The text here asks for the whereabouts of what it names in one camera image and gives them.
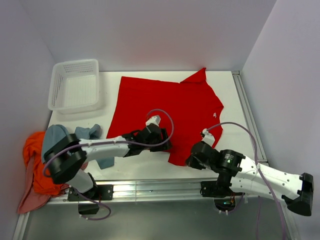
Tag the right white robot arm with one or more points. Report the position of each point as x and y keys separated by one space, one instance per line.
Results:
x=239 y=174

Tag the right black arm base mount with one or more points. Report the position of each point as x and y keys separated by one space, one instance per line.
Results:
x=224 y=198

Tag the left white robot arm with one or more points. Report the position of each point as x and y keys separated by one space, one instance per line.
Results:
x=64 y=161

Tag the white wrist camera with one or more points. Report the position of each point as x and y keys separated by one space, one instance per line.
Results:
x=155 y=120
x=207 y=137

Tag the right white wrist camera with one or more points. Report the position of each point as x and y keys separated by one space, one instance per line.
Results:
x=207 y=137

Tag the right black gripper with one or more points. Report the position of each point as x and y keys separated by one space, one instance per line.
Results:
x=191 y=161

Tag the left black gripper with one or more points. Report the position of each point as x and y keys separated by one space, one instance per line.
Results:
x=167 y=145

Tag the blue grey t shirt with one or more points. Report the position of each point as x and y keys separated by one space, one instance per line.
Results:
x=57 y=132

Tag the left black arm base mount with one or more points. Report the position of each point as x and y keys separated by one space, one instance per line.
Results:
x=90 y=202

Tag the red t shirt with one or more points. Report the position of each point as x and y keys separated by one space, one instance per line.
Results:
x=185 y=108

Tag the aluminium right side rail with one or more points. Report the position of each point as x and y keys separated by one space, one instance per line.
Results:
x=248 y=115

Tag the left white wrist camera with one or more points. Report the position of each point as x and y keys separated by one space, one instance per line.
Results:
x=155 y=120

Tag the aluminium front rail frame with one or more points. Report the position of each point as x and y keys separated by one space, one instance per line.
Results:
x=153 y=210

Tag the pink t shirt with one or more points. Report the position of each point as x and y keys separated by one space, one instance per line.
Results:
x=32 y=200

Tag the white plastic perforated basket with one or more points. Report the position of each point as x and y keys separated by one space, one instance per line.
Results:
x=74 y=87

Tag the orange t shirt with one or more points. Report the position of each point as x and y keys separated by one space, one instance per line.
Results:
x=33 y=147

